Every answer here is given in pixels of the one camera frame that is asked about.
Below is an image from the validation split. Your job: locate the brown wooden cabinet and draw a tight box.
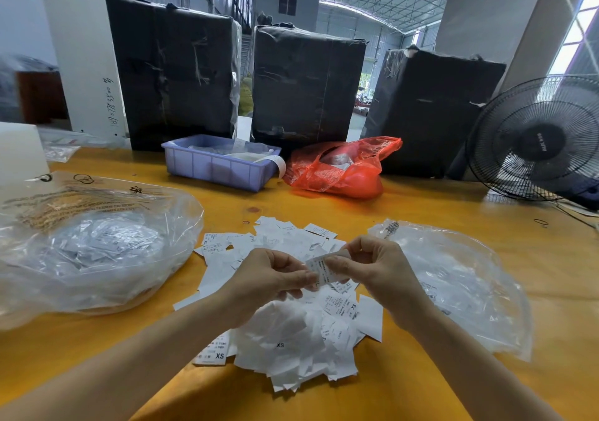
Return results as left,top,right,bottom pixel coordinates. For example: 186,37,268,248
15,70,71,125

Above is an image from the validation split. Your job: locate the large black wrapped bale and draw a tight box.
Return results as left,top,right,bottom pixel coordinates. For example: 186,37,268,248
361,46,507,179
250,23,368,153
105,0,243,152

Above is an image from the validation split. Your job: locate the person's right forearm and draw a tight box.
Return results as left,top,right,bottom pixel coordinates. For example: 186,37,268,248
397,304,565,421

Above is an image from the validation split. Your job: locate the white paper label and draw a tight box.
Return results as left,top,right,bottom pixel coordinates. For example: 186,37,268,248
305,253,349,288

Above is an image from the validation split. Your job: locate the bundle of cables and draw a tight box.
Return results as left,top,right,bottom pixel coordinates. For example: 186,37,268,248
557,201,599,230

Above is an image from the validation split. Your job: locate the red plastic bag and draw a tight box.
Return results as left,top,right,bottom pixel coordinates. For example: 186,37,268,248
283,135,404,200

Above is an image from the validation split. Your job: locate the person's left forearm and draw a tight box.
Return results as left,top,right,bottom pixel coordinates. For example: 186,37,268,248
0,294,246,421

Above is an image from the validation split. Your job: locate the white pillar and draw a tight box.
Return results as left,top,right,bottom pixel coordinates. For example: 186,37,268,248
36,0,130,141

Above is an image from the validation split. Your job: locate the pile of white labels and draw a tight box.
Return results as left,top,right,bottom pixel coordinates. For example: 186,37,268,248
173,216,384,394

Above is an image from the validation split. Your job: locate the person's right hand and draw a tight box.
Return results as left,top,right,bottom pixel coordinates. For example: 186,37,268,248
324,236,434,333

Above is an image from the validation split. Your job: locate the person's left hand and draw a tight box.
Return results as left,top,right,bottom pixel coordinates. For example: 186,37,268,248
221,247,321,327

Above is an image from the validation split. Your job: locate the large clear bag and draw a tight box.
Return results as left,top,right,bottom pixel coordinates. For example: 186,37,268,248
0,173,205,331

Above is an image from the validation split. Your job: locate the clear plastic bag black print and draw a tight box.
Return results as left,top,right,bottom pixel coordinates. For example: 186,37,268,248
369,219,535,361

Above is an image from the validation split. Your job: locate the white foam box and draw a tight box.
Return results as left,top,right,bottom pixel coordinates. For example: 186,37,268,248
0,122,52,185

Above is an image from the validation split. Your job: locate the blue plastic bin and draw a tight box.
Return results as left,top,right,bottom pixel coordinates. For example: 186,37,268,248
162,134,288,193

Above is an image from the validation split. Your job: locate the black table fan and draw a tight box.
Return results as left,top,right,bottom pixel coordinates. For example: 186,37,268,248
466,74,599,209

